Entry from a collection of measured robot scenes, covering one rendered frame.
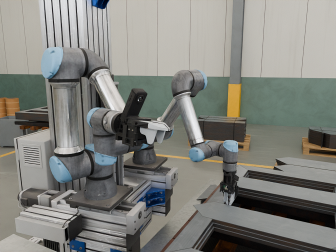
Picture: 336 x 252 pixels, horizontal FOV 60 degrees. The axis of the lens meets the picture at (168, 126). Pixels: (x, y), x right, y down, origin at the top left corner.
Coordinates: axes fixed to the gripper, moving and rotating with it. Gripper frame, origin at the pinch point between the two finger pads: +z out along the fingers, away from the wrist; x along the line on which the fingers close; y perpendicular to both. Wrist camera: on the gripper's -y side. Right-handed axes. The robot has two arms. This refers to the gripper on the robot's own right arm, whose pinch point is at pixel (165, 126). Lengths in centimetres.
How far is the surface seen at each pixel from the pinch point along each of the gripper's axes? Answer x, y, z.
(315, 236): -83, 48, 18
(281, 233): -75, 49, 6
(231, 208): -78, 49, -23
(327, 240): -83, 48, 23
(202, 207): -69, 50, -35
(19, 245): 22, 44, -38
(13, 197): -67, 139, -321
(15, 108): -228, 76, -828
